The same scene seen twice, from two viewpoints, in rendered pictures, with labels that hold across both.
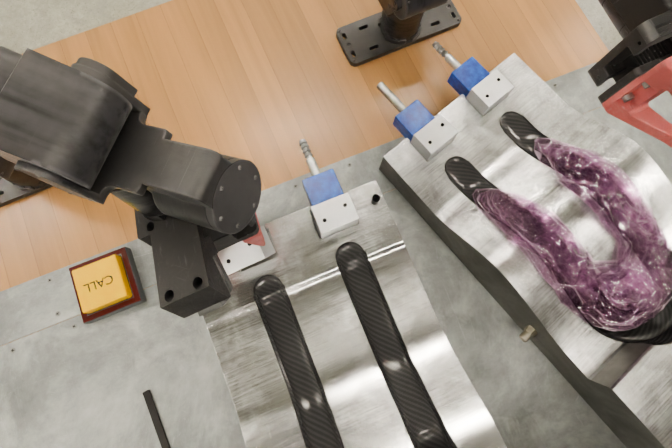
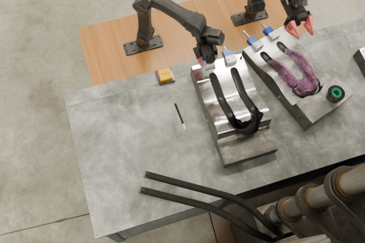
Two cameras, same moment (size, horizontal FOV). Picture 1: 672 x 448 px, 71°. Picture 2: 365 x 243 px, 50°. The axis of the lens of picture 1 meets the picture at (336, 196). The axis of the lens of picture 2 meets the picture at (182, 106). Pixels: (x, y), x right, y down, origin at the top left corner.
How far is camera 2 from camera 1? 1.38 m
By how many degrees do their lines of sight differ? 7
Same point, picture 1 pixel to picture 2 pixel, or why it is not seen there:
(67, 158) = (200, 27)
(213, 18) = (194, 8)
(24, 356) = (142, 91)
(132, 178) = (206, 33)
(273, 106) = not seen: hidden behind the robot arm
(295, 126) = not seen: hidden behind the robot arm
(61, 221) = (150, 59)
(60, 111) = (200, 20)
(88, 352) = (159, 93)
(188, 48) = not seen: hidden behind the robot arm
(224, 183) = (221, 36)
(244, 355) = (206, 90)
